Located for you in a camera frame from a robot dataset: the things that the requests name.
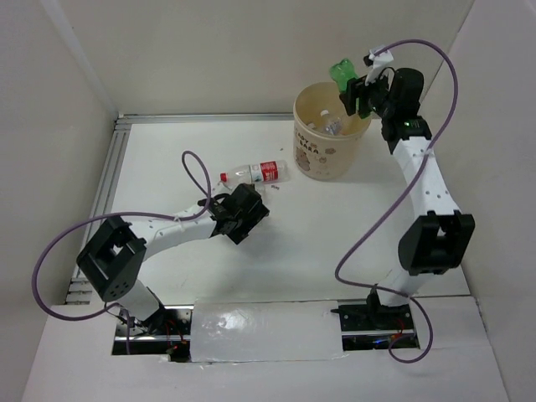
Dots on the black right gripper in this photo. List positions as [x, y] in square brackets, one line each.
[357, 89]

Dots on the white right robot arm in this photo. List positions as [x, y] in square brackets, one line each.
[438, 238]

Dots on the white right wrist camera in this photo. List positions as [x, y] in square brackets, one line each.
[377, 60]

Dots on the green plastic bottle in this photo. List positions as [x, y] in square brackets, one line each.
[341, 73]

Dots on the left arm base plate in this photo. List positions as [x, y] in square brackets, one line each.
[171, 338]

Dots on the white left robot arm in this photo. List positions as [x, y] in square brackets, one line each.
[113, 257]

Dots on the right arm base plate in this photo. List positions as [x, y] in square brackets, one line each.
[364, 327]

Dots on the aluminium frame rails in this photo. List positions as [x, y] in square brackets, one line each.
[291, 255]

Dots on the clear bottle blue white label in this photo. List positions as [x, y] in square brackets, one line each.
[332, 123]

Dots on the beige cartoon bin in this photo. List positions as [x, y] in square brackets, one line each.
[317, 155]

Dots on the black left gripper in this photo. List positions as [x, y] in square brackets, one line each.
[255, 215]

